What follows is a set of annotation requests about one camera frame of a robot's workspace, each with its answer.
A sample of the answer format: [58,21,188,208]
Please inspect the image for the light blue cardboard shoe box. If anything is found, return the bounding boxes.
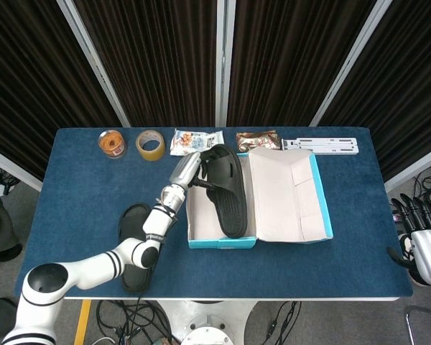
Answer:
[185,149,335,249]

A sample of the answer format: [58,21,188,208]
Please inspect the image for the grey partition frame post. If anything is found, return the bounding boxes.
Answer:
[215,0,237,127]
[56,0,132,127]
[308,0,394,127]

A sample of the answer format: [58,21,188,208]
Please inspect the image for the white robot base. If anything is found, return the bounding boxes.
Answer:
[157,300,259,345]

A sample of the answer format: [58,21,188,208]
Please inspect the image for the dark pleated curtain panel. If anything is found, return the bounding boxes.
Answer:
[226,0,378,127]
[0,0,121,180]
[319,0,431,180]
[73,0,220,127]

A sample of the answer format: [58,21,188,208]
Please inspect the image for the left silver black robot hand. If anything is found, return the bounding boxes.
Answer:
[169,149,216,190]

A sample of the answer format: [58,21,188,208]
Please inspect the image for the grey metal tube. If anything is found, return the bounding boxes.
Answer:
[404,305,431,345]

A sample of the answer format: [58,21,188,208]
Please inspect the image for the brown gold snack packet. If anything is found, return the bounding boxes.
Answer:
[235,130,282,153]

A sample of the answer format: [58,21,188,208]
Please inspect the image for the white metal bracket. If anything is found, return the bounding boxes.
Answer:
[280,137,360,156]

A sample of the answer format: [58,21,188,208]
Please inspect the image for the blue table cloth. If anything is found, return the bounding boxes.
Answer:
[13,126,414,299]

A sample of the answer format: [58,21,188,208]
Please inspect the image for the yellow packing tape roll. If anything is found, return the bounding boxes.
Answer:
[135,129,166,162]

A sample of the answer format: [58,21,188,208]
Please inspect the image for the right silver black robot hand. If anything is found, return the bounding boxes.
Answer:
[386,193,431,287]

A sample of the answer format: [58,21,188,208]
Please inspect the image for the grey partition frame rail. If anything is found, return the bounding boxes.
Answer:
[0,143,44,191]
[383,142,431,193]

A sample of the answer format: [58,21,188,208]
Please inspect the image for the clear jar of rubber bands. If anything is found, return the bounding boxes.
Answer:
[97,129,127,160]

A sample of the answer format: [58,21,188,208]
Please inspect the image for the black rubber slipper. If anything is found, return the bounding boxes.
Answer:
[119,203,159,293]
[200,144,248,239]

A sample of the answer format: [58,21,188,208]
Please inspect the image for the white snack packet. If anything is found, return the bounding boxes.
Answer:
[170,128,226,157]

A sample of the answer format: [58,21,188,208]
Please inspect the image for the yellow floor tape strip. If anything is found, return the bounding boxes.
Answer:
[73,300,93,345]

